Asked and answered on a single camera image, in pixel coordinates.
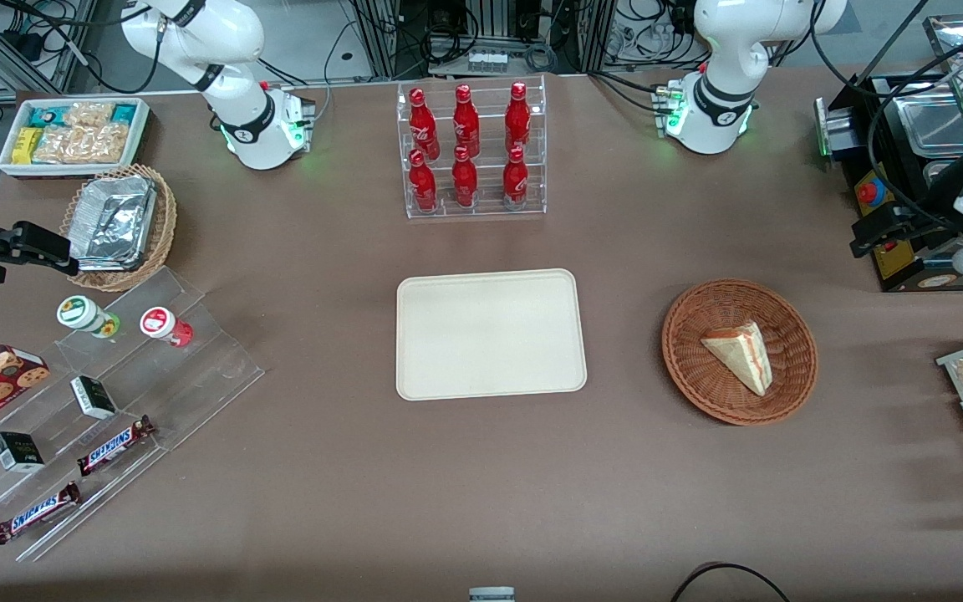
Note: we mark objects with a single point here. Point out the clear bag of crackers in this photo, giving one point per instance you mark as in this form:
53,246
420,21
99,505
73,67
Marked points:
84,145
89,114

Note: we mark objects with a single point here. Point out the triangular sandwich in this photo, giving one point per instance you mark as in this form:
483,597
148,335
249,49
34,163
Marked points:
745,355

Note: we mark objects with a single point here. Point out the white power strip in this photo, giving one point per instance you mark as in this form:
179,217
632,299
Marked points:
487,60

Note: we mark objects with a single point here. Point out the black food warmer machine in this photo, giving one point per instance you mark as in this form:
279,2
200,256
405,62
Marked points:
908,267

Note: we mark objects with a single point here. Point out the green lid white cup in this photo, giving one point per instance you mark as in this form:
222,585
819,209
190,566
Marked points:
80,313

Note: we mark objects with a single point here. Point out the teal snack pack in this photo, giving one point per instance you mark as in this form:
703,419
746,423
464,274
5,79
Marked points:
124,114
48,115

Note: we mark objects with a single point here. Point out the beige plastic tray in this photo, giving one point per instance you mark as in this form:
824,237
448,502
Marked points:
490,334

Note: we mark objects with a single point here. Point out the white plastic snack bin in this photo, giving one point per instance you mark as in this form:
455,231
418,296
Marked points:
139,138

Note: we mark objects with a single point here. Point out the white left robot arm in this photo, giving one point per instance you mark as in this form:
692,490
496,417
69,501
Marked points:
715,100

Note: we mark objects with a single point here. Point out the brown round wicker basket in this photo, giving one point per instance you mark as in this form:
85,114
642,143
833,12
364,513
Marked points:
699,376

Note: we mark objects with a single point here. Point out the yellow snack pack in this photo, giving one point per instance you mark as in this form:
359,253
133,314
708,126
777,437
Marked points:
27,145

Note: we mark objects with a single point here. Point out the clear acrylic stepped shelf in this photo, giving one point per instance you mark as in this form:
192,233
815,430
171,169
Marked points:
197,368

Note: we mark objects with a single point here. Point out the red lid white cup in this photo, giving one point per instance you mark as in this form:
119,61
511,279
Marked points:
160,323

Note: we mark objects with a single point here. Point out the small black box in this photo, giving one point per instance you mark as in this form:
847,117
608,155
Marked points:
94,398
17,452

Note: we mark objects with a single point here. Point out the clear acrylic bottle rack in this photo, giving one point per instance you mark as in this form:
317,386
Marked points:
486,138

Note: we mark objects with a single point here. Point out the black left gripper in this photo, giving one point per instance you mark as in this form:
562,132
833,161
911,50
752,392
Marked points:
931,209

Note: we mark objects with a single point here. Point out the light wicker basket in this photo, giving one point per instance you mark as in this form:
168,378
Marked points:
165,226

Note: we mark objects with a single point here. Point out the aluminium foil tray stack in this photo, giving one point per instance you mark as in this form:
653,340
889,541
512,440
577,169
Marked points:
114,221

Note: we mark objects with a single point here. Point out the snickers chocolate bar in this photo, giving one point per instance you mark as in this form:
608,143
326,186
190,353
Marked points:
37,512
114,446

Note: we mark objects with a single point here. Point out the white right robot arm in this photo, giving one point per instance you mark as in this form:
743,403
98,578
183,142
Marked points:
239,100

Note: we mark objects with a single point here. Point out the grey white device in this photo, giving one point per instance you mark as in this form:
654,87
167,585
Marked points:
491,594

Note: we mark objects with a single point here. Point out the red cola bottle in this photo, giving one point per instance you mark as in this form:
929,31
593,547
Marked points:
518,119
423,186
516,180
423,125
465,181
466,124

